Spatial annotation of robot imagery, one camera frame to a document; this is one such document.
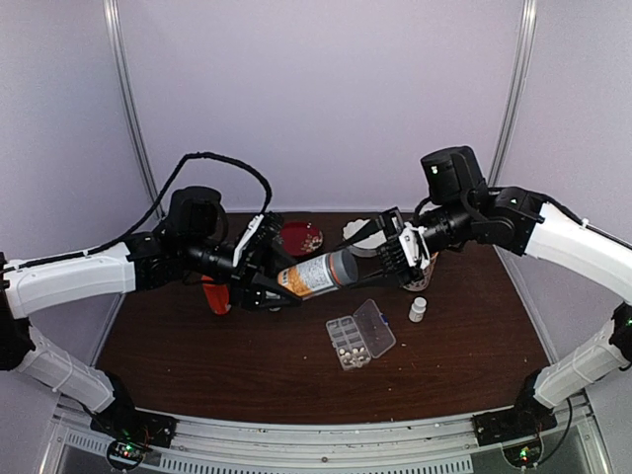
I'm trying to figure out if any left aluminium frame post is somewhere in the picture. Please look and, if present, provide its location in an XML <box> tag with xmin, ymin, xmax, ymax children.
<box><xmin>103</xmin><ymin>0</ymin><xmax>159</xmax><ymax>202</ymax></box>

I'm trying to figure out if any aluminium frame post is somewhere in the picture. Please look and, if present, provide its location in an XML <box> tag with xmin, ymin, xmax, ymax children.
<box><xmin>488</xmin><ymin>0</ymin><xmax>537</xmax><ymax>188</ymax></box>
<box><xmin>103</xmin><ymin>0</ymin><xmax>159</xmax><ymax>202</ymax></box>

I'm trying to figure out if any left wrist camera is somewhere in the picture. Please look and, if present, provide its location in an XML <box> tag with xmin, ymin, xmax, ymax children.
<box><xmin>232</xmin><ymin>212</ymin><xmax>283</xmax><ymax>269</ymax></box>

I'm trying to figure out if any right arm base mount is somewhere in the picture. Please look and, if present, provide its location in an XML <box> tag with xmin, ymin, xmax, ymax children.
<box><xmin>472</xmin><ymin>407</ymin><xmax>558</xmax><ymax>470</ymax></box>

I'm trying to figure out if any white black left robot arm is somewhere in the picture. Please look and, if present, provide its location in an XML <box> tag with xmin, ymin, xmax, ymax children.
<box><xmin>1</xmin><ymin>186</ymin><xmax>301</xmax><ymax>438</ymax></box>

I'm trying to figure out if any grey lid supplement bottle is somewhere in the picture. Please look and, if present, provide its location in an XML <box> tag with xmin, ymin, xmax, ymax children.
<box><xmin>277</xmin><ymin>249</ymin><xmax>358</xmax><ymax>299</ymax></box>

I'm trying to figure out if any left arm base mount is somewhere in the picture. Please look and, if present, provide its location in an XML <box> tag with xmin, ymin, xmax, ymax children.
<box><xmin>87</xmin><ymin>409</ymin><xmax>177</xmax><ymax>472</ymax></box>

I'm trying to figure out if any orange pill bottle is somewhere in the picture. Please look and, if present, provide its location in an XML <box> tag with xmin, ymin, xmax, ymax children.
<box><xmin>201</xmin><ymin>276</ymin><xmax>231</xmax><ymax>316</ymax></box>

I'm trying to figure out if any red floral plate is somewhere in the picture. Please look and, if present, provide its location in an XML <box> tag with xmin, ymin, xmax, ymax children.
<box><xmin>280</xmin><ymin>221</ymin><xmax>324</xmax><ymax>258</ymax></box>

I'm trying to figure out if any white scalloped bowl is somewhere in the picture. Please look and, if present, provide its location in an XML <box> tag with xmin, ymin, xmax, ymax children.
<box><xmin>342</xmin><ymin>218</ymin><xmax>389</xmax><ymax>258</ymax></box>

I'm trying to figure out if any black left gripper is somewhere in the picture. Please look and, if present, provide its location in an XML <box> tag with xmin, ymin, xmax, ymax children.
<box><xmin>182</xmin><ymin>235</ymin><xmax>310</xmax><ymax>311</ymax></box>

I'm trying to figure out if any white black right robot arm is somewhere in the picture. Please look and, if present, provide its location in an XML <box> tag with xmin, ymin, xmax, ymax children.
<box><xmin>340</xmin><ymin>146</ymin><xmax>631</xmax><ymax>436</ymax></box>

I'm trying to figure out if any floral mug yellow inside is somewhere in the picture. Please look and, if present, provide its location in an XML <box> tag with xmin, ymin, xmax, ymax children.
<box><xmin>403</xmin><ymin>252</ymin><xmax>439</xmax><ymax>292</ymax></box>

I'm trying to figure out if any clear plastic pill organizer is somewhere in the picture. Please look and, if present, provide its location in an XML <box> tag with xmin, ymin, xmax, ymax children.
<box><xmin>325</xmin><ymin>299</ymin><xmax>396</xmax><ymax>371</ymax></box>

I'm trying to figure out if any right aluminium frame post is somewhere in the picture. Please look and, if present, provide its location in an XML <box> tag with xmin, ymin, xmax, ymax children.
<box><xmin>488</xmin><ymin>0</ymin><xmax>537</xmax><ymax>188</ymax></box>

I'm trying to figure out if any front aluminium rail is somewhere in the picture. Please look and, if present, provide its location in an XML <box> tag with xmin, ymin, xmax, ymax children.
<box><xmin>48</xmin><ymin>399</ymin><xmax>598</xmax><ymax>474</ymax></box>

